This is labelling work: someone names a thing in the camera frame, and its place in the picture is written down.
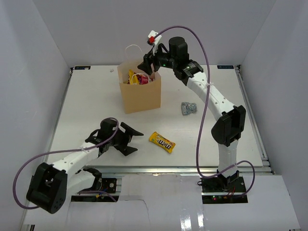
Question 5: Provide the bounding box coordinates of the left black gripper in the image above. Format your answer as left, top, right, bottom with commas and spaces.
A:
108, 122, 142, 155

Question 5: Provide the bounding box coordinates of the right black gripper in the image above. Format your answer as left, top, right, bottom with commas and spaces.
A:
139, 42, 178, 75

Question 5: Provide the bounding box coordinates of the colourful Fox's candy bag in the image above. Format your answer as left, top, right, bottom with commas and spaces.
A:
124, 73, 154, 84

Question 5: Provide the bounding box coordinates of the yellow snack bar packet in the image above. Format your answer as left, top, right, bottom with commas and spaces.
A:
128, 69, 140, 85

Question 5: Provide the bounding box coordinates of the yellow M&M's packet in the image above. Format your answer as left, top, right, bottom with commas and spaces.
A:
149, 132, 176, 154

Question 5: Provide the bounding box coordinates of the silver foil snack packet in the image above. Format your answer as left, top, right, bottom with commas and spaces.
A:
181, 102, 197, 116

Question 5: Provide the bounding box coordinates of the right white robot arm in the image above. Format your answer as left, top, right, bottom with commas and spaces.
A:
138, 35, 246, 192

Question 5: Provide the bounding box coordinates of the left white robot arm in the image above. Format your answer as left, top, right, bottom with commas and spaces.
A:
26, 117, 143, 214

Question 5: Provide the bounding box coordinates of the brown paper bag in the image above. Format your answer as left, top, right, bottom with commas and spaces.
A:
117, 44, 162, 114

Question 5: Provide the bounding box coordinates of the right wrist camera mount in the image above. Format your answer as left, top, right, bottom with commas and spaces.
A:
147, 30, 162, 54

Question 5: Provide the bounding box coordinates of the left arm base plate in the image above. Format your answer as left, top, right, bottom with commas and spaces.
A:
92, 178, 117, 193

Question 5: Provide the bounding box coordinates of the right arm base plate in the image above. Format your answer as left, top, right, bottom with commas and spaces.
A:
197, 177, 248, 205

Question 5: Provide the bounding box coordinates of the aluminium table frame rail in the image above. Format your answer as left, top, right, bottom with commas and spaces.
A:
82, 166, 272, 175

